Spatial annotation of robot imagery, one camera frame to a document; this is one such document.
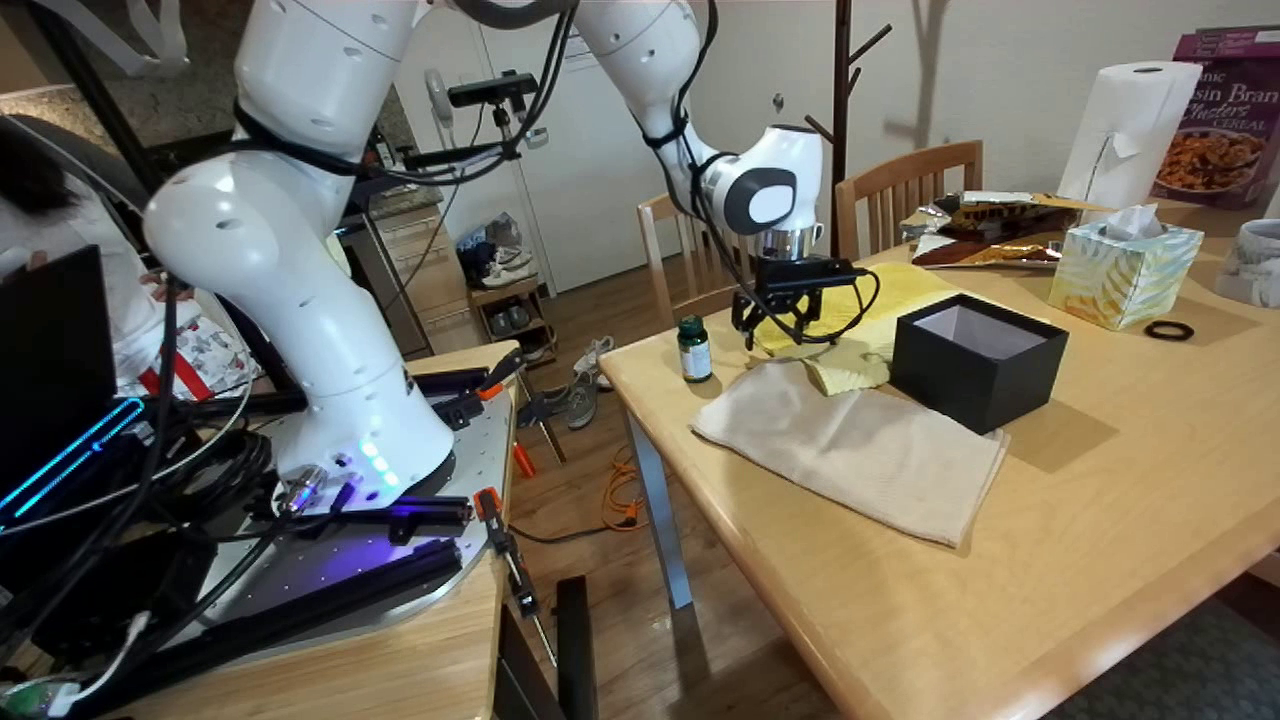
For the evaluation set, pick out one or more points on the white sneaker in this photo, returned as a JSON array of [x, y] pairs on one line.
[[505, 255]]

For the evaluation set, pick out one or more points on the small green pill bottle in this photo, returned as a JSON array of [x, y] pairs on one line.
[[694, 352]]

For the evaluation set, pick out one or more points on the crumpled brown snack bag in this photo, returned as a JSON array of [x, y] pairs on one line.
[[1021, 204], [986, 251]]

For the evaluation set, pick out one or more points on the white paper towel roll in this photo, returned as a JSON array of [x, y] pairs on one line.
[[1120, 125]]

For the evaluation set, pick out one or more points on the blue lit black device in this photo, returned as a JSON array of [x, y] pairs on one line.
[[65, 461]]

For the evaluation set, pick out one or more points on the pale grey bundled fabric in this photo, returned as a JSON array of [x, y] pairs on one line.
[[1252, 267]]

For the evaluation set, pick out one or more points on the black open square box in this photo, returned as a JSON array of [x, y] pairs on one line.
[[972, 374]]

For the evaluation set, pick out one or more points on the wooden robot cart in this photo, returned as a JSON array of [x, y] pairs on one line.
[[373, 667]]

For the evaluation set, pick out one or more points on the grey metal table leg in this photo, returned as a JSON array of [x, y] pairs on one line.
[[666, 545]]

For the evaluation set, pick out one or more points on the long black clamp bar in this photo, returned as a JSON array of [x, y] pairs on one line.
[[266, 633]]

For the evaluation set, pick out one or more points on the patterned tissue box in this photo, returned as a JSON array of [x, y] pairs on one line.
[[1120, 274]]

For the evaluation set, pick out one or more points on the stereo camera on mount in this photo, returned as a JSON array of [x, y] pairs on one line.
[[495, 91]]

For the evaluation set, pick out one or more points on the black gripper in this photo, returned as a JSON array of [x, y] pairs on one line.
[[800, 280]]

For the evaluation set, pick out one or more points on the yellow patterned towel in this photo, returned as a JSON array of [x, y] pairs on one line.
[[907, 301]]

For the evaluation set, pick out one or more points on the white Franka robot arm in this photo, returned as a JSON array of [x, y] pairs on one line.
[[333, 335]]

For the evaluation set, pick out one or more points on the dark wooden coat rack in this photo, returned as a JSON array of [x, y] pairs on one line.
[[842, 65]]

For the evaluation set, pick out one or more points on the black metal post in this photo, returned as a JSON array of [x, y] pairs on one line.
[[574, 654]]

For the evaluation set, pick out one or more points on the low wooden shoe shelf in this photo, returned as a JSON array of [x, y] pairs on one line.
[[513, 315]]

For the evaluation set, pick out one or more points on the dark laptop screen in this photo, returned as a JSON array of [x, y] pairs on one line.
[[53, 363]]

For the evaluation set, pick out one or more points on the purple cereal box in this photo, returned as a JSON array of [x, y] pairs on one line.
[[1220, 123]]

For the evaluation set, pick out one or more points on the beige plain cloth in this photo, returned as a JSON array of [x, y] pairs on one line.
[[865, 445]]

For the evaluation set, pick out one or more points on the white red printed bag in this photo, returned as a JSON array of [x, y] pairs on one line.
[[187, 352]]

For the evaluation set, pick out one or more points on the wooden slat-back chair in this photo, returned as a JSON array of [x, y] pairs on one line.
[[694, 262], [921, 187]]

